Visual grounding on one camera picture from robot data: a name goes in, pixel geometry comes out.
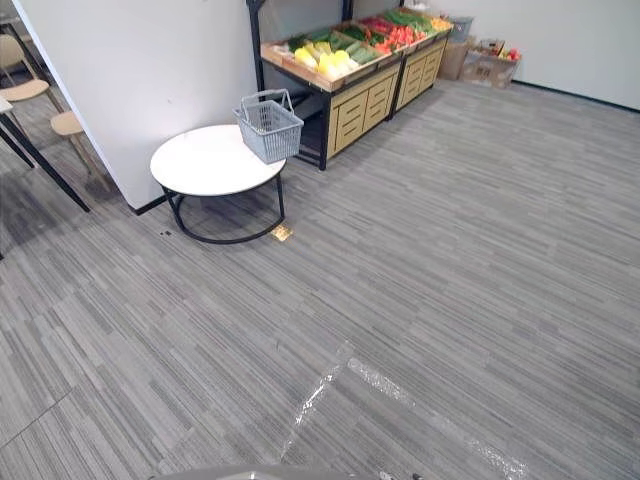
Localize grey plastic shopping basket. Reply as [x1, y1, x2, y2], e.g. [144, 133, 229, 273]
[232, 88, 305, 165]

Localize clear floor tape strip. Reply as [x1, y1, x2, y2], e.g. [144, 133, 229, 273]
[279, 339, 354, 464]
[347, 356, 532, 480]

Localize yellow napa cabbage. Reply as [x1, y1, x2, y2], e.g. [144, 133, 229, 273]
[317, 50, 360, 79]
[293, 46, 322, 70]

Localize pale green zucchini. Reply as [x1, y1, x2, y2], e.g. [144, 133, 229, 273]
[344, 41, 380, 65]

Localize wooden produce stand with drawers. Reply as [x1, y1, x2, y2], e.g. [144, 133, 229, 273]
[349, 6, 454, 121]

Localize dark green cucumber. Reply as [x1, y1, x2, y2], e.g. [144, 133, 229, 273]
[288, 28, 333, 50]

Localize red tomato pile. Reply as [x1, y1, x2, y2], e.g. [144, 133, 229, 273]
[373, 24, 427, 55]

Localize green pepper pile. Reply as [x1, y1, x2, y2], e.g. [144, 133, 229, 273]
[383, 8, 433, 35]

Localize printed white cardboard box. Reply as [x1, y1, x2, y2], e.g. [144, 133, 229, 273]
[458, 45, 522, 91]

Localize silver robot torso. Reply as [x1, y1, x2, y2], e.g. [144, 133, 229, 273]
[164, 462, 426, 480]

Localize grey plastic bin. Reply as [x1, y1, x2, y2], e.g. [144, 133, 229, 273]
[448, 15, 475, 45]

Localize beige wooden stool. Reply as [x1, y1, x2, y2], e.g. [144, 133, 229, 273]
[49, 110, 112, 192]

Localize grey table black legs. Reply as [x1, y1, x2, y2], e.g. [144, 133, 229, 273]
[0, 94, 92, 214]

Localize beige wooden chair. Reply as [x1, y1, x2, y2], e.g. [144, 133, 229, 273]
[0, 33, 66, 116]

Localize round white table black frame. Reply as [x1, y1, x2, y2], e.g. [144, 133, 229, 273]
[149, 124, 288, 245]

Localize wooden produce stand black frame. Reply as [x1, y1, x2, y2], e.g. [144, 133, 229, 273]
[247, 0, 404, 172]

